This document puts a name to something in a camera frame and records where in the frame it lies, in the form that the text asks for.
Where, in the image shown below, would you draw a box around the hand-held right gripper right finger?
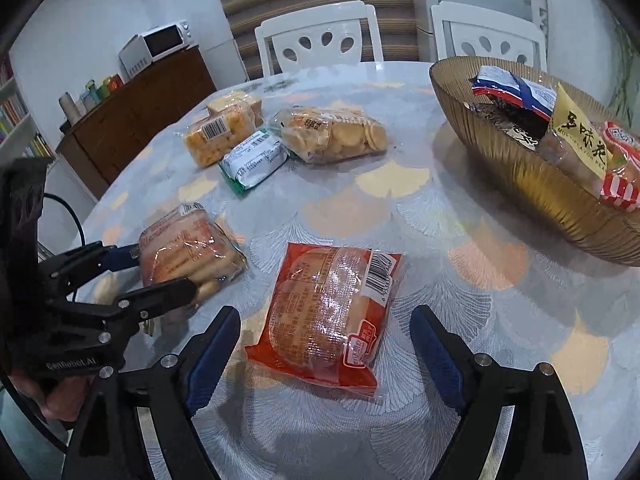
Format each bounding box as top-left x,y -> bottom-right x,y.
409,304 -> 590,480

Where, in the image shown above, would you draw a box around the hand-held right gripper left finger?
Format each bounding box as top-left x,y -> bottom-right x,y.
62,305 -> 242,480

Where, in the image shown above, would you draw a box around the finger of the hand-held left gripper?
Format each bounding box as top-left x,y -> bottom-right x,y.
47,278 -> 197,341
37,241 -> 142,286

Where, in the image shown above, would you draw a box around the finger biscuit packet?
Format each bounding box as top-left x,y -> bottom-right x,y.
137,202 -> 248,311

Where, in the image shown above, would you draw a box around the red bread packet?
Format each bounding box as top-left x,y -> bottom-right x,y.
244,242 -> 403,401

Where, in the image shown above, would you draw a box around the yellow cracker packet with barcode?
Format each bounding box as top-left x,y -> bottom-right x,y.
184,104 -> 257,169

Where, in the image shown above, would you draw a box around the green and white packet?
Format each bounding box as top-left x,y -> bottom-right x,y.
218,130 -> 291,196

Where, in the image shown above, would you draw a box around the ribbed amber bowl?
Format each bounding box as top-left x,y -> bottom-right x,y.
429,56 -> 640,267

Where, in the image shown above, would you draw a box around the small yellow cracker packet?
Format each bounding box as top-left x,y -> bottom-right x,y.
206,89 -> 265,127

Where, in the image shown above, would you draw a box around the round crackers packet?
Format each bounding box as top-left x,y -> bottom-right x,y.
270,105 -> 389,164

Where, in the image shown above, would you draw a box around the red white striped packet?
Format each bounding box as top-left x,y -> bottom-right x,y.
597,120 -> 640,212

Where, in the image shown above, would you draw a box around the yellow peanut bag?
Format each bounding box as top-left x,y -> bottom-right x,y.
537,82 -> 613,186

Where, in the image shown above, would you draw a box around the blue and white snack bag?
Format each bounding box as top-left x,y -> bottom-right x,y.
470,65 -> 558,121

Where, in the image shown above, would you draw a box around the person's left hand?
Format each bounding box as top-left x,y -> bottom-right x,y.
12,372 -> 96,421

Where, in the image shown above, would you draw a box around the wooden cabinet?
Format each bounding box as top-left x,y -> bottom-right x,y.
56,45 -> 218,201

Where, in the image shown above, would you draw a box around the paper cup stack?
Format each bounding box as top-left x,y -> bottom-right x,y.
58,92 -> 81,126

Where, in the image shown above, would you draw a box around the white bookshelf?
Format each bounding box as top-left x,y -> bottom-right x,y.
0,57 -> 53,161

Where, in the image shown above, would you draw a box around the white microwave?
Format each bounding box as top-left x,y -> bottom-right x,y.
137,20 -> 192,63

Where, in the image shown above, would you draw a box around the white side cabinet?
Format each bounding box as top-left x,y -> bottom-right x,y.
200,37 -> 251,86

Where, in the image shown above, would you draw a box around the white chair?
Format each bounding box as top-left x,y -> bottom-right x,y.
254,1 -> 385,81
430,1 -> 548,73

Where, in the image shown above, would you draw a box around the dried plant branches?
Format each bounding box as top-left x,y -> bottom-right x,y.
607,25 -> 637,111

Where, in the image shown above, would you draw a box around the black cable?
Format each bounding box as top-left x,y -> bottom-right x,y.
42,192 -> 83,301

